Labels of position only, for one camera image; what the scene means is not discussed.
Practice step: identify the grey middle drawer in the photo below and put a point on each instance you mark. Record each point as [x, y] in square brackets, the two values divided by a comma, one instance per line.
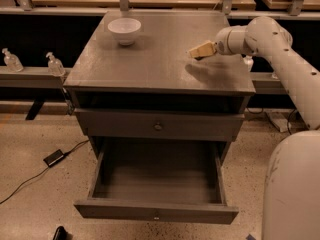
[159, 125]

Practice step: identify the clear pump bottle right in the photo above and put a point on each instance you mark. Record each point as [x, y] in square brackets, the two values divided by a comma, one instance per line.
[248, 60]

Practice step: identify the grey drawer cabinet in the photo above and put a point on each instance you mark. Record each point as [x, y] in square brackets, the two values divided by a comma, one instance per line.
[155, 73]

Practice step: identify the grey metal rail shelf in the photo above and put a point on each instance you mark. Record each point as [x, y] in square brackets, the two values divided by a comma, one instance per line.
[29, 77]

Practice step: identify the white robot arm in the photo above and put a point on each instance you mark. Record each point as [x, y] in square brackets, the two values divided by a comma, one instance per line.
[291, 203]

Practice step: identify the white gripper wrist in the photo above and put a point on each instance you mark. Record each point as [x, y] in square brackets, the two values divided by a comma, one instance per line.
[222, 46]

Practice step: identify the clear pump bottle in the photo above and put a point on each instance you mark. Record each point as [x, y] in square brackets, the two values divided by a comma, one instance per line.
[248, 60]
[55, 65]
[12, 61]

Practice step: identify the black power adapter brick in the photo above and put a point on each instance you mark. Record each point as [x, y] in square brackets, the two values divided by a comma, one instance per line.
[54, 158]

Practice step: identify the clear pump bottle far left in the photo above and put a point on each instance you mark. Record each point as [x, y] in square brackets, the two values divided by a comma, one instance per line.
[12, 61]

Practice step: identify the black object floor bottom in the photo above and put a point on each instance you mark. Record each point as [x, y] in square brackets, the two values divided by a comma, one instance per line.
[60, 234]

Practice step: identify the grey open bottom drawer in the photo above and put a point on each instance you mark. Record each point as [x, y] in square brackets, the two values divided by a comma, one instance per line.
[158, 180]

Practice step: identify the white ceramic bowl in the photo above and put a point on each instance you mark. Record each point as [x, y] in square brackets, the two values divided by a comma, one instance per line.
[125, 30]

